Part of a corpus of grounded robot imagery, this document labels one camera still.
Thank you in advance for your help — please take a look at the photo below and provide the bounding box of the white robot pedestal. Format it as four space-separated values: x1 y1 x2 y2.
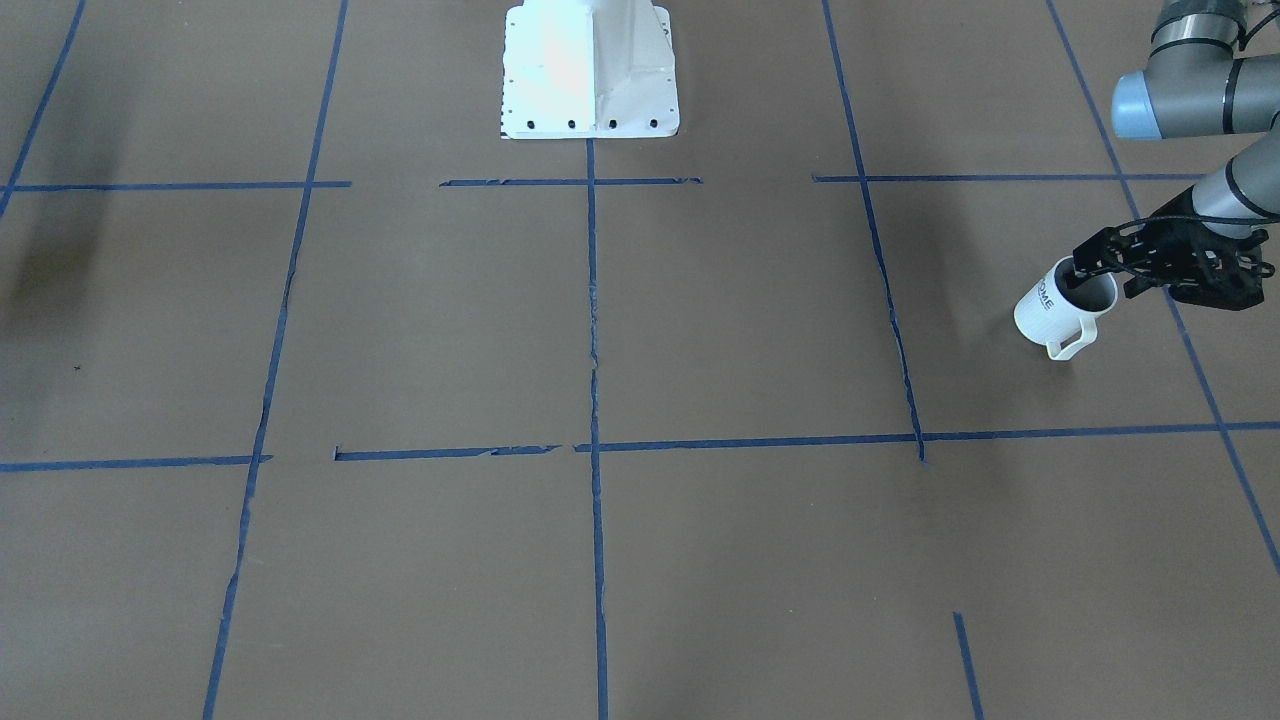
500 1 681 140

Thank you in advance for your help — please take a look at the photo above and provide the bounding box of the white mug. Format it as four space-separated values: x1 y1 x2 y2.
1012 256 1119 363

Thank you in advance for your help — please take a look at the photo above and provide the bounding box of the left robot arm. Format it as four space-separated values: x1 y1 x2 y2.
1062 1 1279 311

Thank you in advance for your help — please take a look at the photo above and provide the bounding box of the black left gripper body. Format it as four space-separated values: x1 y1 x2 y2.
1130 215 1276 311

